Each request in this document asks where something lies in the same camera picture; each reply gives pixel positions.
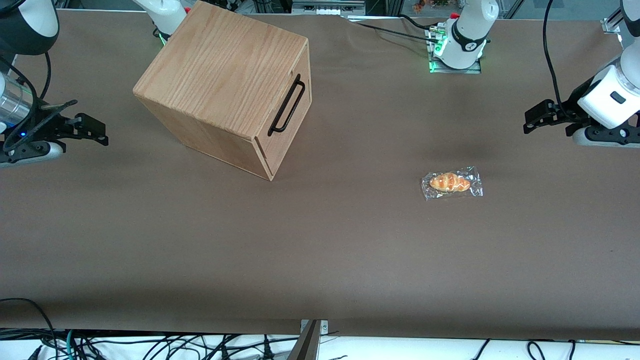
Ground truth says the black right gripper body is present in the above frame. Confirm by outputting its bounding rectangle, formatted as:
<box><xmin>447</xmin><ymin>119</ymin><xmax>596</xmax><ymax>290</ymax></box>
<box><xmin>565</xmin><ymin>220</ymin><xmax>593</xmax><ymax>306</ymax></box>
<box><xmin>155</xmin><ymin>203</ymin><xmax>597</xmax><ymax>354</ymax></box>
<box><xmin>2</xmin><ymin>100</ymin><xmax>78</xmax><ymax>151</ymax></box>

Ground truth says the wooden drawer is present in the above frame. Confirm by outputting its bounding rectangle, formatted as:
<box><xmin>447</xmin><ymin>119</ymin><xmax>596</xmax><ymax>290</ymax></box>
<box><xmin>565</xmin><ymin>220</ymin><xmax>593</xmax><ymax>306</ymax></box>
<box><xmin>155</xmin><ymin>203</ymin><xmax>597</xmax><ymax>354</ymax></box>
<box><xmin>255</xmin><ymin>40</ymin><xmax>312</xmax><ymax>166</ymax></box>

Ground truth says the black metal drawer handle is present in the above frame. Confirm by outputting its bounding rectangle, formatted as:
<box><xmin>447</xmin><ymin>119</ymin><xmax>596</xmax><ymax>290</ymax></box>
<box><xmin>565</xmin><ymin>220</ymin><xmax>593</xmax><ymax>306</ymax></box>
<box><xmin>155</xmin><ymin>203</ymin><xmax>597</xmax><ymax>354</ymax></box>
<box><xmin>268</xmin><ymin>74</ymin><xmax>306</xmax><ymax>137</ymax></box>

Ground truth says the aluminium profile corner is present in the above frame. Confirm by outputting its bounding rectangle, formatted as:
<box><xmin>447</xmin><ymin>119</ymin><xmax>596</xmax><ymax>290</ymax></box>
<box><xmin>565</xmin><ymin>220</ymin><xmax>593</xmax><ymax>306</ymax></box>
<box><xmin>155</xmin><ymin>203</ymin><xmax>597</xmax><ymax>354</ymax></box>
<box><xmin>601</xmin><ymin>9</ymin><xmax>627</xmax><ymax>35</ymax></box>

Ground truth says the bread roll in clear wrapper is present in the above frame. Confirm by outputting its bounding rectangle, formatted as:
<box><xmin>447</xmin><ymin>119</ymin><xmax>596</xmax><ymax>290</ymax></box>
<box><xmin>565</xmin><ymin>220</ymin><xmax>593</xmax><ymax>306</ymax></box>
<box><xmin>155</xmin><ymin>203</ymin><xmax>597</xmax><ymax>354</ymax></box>
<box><xmin>421</xmin><ymin>166</ymin><xmax>484</xmax><ymax>202</ymax></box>

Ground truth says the wooden cabinet box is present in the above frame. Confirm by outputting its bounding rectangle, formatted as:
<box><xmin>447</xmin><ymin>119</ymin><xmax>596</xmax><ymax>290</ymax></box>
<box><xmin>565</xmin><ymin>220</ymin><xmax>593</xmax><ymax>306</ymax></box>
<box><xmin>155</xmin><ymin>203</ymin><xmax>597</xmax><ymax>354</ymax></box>
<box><xmin>132</xmin><ymin>0</ymin><xmax>312</xmax><ymax>182</ymax></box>

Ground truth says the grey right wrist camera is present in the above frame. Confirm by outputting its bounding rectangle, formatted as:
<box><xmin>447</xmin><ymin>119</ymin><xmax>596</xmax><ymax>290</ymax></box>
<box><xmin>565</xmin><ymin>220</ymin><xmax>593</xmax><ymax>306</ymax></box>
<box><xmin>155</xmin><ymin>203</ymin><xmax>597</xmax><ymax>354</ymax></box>
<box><xmin>0</xmin><ymin>141</ymin><xmax>65</xmax><ymax>167</ymax></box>

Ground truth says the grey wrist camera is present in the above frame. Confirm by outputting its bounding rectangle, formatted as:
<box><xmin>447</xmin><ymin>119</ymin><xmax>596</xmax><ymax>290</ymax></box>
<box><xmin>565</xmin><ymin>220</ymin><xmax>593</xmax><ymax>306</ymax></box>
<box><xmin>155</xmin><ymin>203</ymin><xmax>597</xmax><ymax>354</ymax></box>
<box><xmin>572</xmin><ymin>125</ymin><xmax>640</xmax><ymax>149</ymax></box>
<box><xmin>0</xmin><ymin>141</ymin><xmax>65</xmax><ymax>167</ymax></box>

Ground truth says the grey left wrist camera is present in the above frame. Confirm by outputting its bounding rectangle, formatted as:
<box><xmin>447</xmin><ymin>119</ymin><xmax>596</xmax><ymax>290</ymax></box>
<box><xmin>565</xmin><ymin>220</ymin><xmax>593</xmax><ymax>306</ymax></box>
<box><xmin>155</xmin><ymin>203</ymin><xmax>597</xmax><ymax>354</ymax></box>
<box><xmin>572</xmin><ymin>125</ymin><xmax>640</xmax><ymax>149</ymax></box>

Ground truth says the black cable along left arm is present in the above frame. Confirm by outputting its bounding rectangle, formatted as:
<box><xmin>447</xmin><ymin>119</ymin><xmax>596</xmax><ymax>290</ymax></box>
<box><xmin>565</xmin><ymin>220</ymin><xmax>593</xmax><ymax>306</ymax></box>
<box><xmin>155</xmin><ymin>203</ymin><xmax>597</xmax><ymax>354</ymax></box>
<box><xmin>542</xmin><ymin>0</ymin><xmax>569</xmax><ymax>118</ymax></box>

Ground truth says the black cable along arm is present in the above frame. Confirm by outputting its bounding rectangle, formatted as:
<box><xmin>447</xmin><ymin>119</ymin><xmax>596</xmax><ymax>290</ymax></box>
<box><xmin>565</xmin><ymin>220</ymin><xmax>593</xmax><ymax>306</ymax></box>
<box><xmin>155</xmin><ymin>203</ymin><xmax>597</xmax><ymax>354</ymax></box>
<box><xmin>542</xmin><ymin>0</ymin><xmax>569</xmax><ymax>118</ymax></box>
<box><xmin>0</xmin><ymin>50</ymin><xmax>78</xmax><ymax>153</ymax></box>

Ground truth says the black cable along right arm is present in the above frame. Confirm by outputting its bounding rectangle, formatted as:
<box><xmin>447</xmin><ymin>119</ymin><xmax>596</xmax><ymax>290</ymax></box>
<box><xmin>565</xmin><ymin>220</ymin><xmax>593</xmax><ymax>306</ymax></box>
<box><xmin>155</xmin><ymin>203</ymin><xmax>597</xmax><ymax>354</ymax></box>
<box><xmin>0</xmin><ymin>50</ymin><xmax>78</xmax><ymax>153</ymax></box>

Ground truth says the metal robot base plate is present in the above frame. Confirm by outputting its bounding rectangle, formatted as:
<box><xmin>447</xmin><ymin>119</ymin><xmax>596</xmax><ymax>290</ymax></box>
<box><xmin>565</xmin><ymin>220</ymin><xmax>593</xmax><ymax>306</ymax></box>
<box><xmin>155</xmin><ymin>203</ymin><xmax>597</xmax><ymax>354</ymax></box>
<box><xmin>427</xmin><ymin>24</ymin><xmax>482</xmax><ymax>75</ymax></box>

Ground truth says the short black table cable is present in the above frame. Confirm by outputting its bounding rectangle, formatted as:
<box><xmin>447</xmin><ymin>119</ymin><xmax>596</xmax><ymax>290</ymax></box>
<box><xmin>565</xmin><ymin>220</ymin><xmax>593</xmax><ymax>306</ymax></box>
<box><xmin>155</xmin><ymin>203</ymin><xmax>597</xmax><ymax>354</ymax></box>
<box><xmin>399</xmin><ymin>14</ymin><xmax>440</xmax><ymax>31</ymax></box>

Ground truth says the long black table cable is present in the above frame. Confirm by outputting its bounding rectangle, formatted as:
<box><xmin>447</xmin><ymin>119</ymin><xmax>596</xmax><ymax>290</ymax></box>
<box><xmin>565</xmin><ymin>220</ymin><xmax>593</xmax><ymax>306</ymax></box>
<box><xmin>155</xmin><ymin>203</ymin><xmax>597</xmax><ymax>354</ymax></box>
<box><xmin>347</xmin><ymin>17</ymin><xmax>437</xmax><ymax>43</ymax></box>

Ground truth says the black looped floor cable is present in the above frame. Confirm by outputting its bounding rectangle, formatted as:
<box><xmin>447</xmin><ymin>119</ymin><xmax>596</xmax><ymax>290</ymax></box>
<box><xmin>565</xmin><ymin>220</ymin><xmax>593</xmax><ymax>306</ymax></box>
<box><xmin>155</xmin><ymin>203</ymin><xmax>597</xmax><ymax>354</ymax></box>
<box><xmin>0</xmin><ymin>298</ymin><xmax>60</xmax><ymax>360</ymax></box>

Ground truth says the aluminium frame rack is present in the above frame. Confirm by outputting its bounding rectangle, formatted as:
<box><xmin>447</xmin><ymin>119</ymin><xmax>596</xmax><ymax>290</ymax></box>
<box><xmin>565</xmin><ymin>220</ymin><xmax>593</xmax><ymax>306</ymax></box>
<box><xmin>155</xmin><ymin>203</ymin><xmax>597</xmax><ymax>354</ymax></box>
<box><xmin>291</xmin><ymin>0</ymin><xmax>367</xmax><ymax>16</ymax></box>

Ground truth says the silver metal bracket plate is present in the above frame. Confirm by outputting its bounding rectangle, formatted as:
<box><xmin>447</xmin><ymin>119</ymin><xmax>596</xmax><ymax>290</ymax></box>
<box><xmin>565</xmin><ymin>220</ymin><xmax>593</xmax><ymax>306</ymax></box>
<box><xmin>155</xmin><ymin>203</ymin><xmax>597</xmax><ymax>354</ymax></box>
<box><xmin>300</xmin><ymin>319</ymin><xmax>329</xmax><ymax>336</ymax></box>

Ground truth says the dark metal mount bar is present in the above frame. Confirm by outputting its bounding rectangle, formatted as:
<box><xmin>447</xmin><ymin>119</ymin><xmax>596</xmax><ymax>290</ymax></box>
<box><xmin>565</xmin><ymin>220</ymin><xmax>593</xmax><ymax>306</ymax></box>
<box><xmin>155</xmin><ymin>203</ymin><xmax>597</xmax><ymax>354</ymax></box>
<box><xmin>286</xmin><ymin>320</ymin><xmax>322</xmax><ymax>360</ymax></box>

